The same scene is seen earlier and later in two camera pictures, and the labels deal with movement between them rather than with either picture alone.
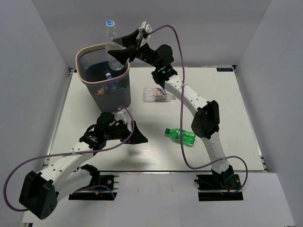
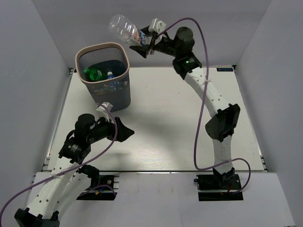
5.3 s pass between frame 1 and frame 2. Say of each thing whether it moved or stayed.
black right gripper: moved
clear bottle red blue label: moved
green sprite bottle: moved
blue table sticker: stayed
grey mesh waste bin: stayed
